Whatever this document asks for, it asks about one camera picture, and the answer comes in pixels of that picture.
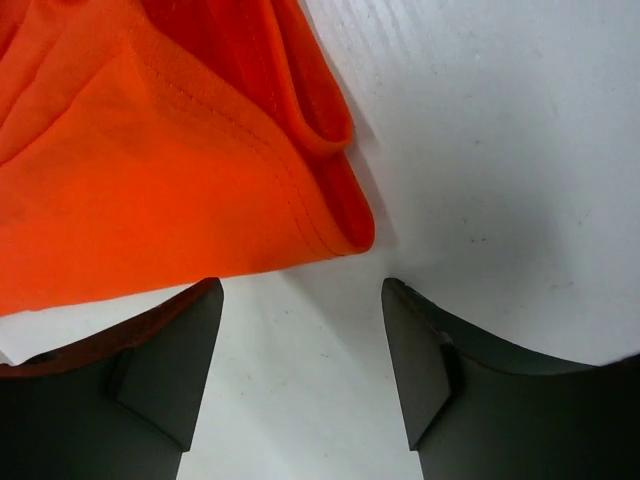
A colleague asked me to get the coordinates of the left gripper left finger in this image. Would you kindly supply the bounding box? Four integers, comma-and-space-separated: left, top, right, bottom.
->
1, 278, 224, 479

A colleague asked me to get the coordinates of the orange t-shirt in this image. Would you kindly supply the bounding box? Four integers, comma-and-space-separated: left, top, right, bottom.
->
1, 1, 375, 315

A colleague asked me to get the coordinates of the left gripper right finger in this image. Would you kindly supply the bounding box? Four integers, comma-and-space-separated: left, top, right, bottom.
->
381, 278, 639, 479

